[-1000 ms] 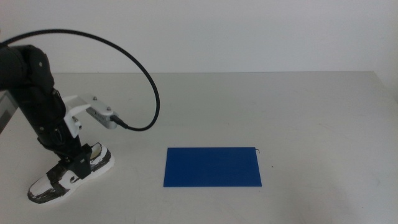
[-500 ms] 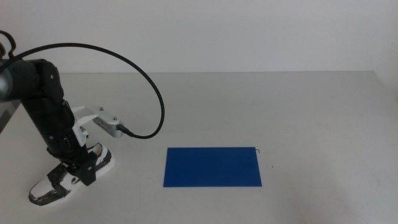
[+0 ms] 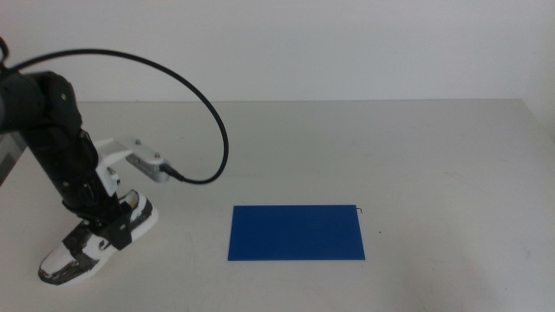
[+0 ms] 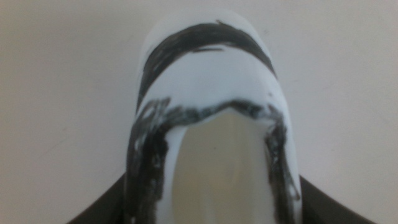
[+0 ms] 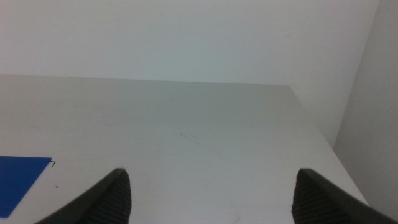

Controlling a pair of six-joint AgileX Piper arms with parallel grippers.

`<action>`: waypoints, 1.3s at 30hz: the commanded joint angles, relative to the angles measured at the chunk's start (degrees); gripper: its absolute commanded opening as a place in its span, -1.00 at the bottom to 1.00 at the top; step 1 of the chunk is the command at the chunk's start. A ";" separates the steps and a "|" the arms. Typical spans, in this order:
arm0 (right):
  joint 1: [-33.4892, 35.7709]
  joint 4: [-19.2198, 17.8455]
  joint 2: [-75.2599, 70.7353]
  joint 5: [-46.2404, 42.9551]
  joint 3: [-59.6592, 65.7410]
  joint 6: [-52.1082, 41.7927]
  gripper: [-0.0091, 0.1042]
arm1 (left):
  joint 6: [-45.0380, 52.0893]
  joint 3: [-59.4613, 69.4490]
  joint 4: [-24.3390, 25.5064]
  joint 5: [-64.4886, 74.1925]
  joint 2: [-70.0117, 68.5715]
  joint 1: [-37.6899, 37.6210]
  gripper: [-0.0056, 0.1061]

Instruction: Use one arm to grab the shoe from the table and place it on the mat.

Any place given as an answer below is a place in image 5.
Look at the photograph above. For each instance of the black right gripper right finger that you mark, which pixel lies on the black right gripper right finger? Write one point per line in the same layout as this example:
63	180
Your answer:
314	202

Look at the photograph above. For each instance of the blue rectangular mat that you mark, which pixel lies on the blue rectangular mat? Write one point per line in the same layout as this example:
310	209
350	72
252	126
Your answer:
15	180

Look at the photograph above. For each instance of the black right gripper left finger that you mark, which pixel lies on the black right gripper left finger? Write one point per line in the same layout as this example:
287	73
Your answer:
109	202

